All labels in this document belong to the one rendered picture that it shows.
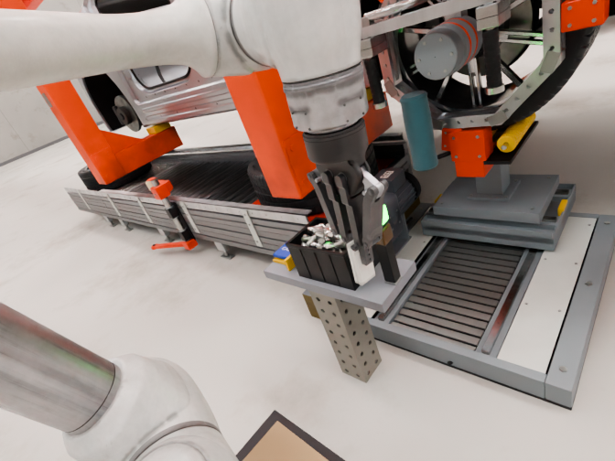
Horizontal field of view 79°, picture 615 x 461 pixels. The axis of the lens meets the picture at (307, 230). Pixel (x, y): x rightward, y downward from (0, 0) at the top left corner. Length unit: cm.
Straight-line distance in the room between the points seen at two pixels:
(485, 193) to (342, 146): 130
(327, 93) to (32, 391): 48
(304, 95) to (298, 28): 6
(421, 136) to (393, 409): 87
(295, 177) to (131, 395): 91
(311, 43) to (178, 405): 52
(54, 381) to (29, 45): 38
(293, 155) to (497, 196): 83
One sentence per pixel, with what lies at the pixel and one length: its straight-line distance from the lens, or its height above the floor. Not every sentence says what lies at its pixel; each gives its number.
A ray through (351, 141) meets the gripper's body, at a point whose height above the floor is 92.
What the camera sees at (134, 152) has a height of 63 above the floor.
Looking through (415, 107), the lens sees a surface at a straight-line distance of 131.
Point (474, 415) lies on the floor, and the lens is 125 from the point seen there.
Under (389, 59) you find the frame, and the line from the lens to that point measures 145.
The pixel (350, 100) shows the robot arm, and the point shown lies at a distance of 42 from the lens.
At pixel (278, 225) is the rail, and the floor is 32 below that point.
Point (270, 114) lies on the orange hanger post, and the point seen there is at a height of 83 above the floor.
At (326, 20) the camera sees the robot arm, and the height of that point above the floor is 105.
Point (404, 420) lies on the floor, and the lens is 125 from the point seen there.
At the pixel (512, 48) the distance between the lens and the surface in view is 152.
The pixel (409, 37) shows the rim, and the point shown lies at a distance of 160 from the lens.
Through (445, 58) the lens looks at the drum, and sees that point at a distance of 121.
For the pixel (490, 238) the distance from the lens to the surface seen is 164.
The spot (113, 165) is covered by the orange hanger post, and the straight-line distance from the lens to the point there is 304.
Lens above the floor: 105
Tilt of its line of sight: 28 degrees down
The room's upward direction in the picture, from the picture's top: 21 degrees counter-clockwise
